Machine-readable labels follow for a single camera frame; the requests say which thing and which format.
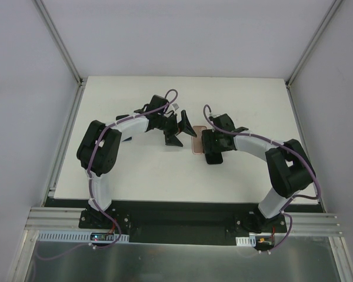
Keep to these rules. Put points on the left aluminium frame post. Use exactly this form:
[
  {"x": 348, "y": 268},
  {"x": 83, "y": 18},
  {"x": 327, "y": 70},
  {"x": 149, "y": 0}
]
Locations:
[{"x": 58, "y": 41}]

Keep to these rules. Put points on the black smartphone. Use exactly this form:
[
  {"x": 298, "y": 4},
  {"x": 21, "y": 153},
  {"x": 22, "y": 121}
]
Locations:
[{"x": 127, "y": 139}]

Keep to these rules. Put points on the right white cable duct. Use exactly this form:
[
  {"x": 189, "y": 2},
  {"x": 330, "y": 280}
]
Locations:
[{"x": 249, "y": 241}]

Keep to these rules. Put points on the white cable duct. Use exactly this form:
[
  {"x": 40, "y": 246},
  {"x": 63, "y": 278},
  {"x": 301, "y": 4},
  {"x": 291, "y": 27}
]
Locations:
[
  {"x": 249, "y": 241},
  {"x": 82, "y": 237}
]

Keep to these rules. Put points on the aluminium frame post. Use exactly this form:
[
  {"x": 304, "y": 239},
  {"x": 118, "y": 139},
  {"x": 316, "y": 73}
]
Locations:
[
  {"x": 58, "y": 41},
  {"x": 317, "y": 35}
]

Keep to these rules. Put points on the left white cable duct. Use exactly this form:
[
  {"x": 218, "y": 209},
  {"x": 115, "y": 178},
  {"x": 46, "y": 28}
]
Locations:
[{"x": 82, "y": 237}]

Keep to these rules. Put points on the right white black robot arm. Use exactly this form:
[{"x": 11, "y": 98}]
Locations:
[{"x": 289, "y": 169}]

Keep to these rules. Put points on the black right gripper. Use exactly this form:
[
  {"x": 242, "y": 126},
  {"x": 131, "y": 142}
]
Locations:
[{"x": 209, "y": 143}]

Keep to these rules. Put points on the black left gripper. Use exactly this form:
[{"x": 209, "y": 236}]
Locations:
[{"x": 171, "y": 127}]

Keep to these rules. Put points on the pink silicone phone case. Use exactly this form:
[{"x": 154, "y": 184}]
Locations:
[{"x": 197, "y": 145}]

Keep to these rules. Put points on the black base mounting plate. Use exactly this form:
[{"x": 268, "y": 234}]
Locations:
[{"x": 186, "y": 235}]

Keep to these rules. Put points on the right aluminium frame post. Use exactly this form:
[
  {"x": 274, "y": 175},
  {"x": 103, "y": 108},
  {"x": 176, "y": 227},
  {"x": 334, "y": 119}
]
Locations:
[{"x": 317, "y": 35}]

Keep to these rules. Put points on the front aluminium rail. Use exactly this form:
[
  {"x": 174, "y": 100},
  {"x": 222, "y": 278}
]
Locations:
[{"x": 301, "y": 224}]

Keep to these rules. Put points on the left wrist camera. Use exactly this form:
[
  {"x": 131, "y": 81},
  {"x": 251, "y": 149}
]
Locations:
[{"x": 174, "y": 106}]

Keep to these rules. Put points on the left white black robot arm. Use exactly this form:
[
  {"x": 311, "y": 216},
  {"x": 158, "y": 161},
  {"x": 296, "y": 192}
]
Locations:
[{"x": 99, "y": 147}]

